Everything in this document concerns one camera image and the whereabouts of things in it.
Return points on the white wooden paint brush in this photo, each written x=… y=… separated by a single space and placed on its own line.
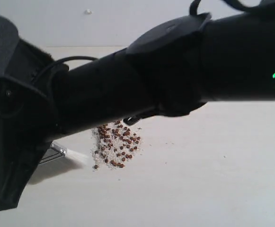
x=59 y=155

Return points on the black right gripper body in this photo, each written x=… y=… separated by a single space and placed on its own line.
x=27 y=107

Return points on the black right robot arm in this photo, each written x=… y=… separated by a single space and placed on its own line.
x=171 y=70

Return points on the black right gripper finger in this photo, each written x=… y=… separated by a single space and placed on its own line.
x=17 y=165

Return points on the brown beans pile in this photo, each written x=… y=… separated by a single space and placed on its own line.
x=115 y=145

